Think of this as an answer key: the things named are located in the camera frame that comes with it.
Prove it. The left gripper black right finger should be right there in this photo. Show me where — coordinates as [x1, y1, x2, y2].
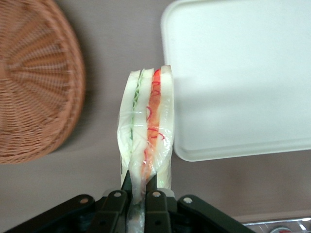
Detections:
[145, 173, 256, 233]

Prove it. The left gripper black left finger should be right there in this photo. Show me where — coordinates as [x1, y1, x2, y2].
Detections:
[4, 169, 134, 233]

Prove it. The plastic-wrapped sandwich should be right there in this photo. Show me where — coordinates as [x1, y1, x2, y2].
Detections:
[116, 65, 175, 233]

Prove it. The large brown wicker basket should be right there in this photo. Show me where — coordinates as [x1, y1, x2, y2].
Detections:
[0, 0, 86, 165]

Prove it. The white rectangular plastic tray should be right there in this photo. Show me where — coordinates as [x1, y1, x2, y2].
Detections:
[160, 0, 311, 163]

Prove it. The clear plastic container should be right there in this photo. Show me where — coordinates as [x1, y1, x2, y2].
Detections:
[242, 218, 311, 233]

